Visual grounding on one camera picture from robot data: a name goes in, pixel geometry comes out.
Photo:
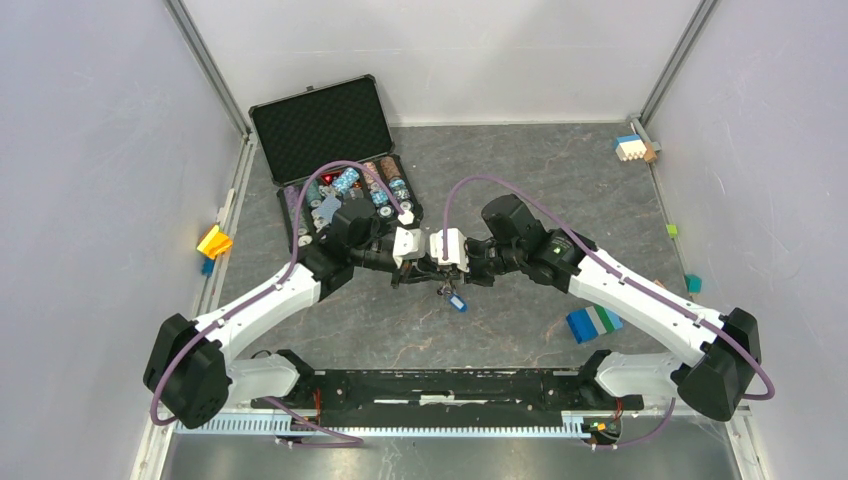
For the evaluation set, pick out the black poker chip case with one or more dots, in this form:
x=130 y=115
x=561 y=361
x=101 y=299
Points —
x=343 y=121

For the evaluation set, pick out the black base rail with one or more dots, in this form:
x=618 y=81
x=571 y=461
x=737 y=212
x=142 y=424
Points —
x=523 y=397

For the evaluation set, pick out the small teal cube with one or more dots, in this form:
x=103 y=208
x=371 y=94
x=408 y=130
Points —
x=693 y=283

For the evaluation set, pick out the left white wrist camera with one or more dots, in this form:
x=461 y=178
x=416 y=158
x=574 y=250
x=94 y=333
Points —
x=408 y=244

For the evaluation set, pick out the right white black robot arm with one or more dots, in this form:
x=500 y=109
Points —
x=711 y=358

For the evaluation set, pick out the small blue block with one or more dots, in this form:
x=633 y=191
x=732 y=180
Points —
x=208 y=266

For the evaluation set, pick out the yellow orange block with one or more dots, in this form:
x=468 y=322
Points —
x=214 y=243

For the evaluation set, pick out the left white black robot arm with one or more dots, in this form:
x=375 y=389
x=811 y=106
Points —
x=194 y=370

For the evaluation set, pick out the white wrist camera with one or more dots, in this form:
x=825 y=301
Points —
x=408 y=244
x=447 y=248

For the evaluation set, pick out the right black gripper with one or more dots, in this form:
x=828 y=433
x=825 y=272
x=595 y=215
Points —
x=473 y=276

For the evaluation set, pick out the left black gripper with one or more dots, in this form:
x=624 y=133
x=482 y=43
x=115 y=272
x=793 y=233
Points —
x=416 y=271

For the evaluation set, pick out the blue green white brick stack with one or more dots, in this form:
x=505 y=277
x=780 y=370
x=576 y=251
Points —
x=591 y=322

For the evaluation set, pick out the blue white brick block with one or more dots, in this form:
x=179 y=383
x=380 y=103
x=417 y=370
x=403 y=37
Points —
x=630 y=147

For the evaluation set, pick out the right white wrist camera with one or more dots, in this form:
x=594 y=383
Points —
x=447 y=248

